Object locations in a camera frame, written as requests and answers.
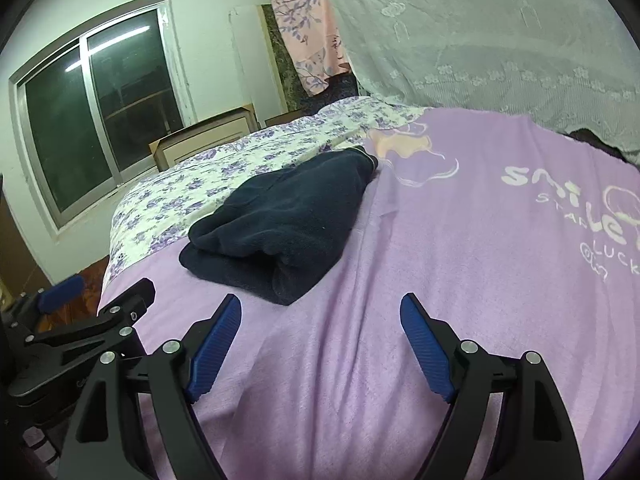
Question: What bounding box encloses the purple floral bed sheet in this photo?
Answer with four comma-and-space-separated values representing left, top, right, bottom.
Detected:
102, 96, 426, 291

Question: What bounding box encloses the beige wooden cabinet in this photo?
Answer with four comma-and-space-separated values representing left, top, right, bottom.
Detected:
147, 102, 261, 173

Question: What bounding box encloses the navy knit sweater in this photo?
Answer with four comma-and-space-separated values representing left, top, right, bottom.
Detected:
179, 145, 379, 307

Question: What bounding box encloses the purple printed blanket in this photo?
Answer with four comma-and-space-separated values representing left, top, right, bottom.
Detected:
97, 105, 640, 480

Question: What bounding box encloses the sliding glass window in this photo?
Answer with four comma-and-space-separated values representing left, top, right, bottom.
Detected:
9, 0, 196, 233

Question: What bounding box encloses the pink floral curtain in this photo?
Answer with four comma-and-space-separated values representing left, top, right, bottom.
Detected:
267, 0, 353, 96

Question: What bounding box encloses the white lace bed net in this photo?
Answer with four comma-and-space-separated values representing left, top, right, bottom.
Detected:
320, 0, 640, 166

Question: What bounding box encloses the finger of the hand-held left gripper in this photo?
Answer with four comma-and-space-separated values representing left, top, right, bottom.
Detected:
25, 277, 156, 356
10, 275, 86, 333

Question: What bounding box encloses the white leaning board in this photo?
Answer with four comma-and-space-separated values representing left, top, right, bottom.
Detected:
229, 4, 301, 116

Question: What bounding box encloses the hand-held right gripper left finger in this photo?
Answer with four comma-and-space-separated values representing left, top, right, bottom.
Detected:
57, 292, 243, 480

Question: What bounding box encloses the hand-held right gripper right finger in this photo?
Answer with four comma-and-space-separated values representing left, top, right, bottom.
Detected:
399, 292, 586, 480

